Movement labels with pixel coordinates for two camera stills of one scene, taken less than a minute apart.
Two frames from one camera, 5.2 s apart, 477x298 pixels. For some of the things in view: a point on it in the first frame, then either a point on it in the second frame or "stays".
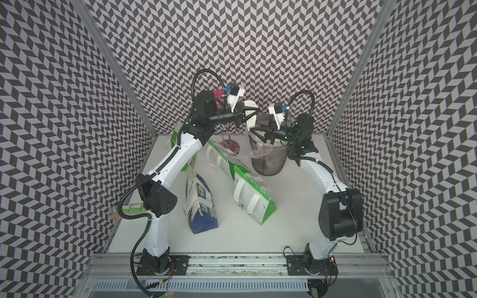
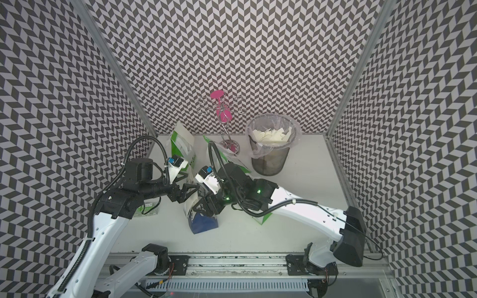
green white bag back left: (174, 144) stays
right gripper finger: (259, 136) → (200, 207)
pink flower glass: (228, 145) stays
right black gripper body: (279, 135) → (218, 201)
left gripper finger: (249, 116) → (189, 194)
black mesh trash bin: (267, 161) stays
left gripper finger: (249, 108) → (190, 185)
